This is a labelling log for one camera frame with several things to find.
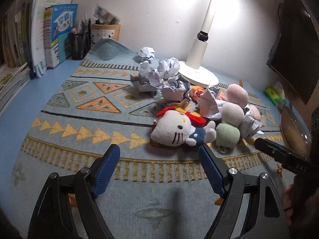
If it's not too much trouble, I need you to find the blue cover book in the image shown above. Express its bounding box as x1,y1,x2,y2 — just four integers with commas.
44,4,78,69

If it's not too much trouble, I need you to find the person's right hand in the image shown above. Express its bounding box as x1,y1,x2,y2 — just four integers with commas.
284,184,295,226

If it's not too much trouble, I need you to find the folded crumpled paper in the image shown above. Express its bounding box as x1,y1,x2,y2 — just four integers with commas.
130,63,165,94

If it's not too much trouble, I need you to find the row of books and papers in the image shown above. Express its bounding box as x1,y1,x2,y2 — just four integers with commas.
30,0,75,77

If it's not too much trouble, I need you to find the crumpled white paper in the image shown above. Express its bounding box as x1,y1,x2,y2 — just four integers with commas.
161,76,191,102
240,110,265,139

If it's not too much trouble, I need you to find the black monitor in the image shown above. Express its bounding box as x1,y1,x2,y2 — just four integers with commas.
266,0,319,105

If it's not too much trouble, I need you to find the black mesh pen holder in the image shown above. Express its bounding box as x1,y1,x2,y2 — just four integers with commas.
68,31,91,61

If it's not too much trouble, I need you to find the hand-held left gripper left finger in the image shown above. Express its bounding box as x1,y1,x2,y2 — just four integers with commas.
27,144,121,239

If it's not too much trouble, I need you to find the blue patterned mat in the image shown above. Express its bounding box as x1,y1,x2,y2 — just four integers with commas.
10,38,292,239

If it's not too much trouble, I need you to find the green tissue pack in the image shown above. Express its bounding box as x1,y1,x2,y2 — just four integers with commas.
264,85,286,106

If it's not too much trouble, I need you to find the stack of flat booklets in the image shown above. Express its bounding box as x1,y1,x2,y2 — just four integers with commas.
0,63,32,114

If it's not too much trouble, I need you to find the row of upright books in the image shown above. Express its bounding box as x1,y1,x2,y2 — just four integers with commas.
0,0,34,68

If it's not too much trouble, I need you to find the bunch of pens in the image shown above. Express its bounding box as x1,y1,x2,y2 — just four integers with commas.
71,12,92,34

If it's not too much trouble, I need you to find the pink plush ball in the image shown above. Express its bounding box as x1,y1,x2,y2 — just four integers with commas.
249,105,262,121

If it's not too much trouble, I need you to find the three-ball dango plush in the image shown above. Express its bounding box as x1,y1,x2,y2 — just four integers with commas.
216,83,250,155

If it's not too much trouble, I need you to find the colourful card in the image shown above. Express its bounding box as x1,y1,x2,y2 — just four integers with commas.
95,5,120,25

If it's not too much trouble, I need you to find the crumpled grid-lined paper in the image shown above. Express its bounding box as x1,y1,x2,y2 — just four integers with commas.
196,86,223,119

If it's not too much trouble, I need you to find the small crumpled paper ball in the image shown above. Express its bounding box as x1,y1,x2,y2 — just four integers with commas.
133,47,156,64

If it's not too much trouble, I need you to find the white desk lamp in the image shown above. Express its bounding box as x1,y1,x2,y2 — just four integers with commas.
178,0,227,91

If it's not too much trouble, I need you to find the orange snack packet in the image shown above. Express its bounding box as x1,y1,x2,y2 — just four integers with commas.
189,86,208,103

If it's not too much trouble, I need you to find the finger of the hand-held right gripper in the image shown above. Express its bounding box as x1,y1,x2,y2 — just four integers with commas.
254,137,314,180

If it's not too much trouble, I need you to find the white cat plush toy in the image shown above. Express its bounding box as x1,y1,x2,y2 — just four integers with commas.
151,106,217,147

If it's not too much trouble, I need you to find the metal mesh basket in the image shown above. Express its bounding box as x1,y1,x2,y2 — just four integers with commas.
280,105,312,160

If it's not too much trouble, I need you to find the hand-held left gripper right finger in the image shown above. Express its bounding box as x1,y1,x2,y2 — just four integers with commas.
199,145,291,239

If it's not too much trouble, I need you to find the wooden pen holder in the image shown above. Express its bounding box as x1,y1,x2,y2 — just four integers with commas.
91,24,121,46

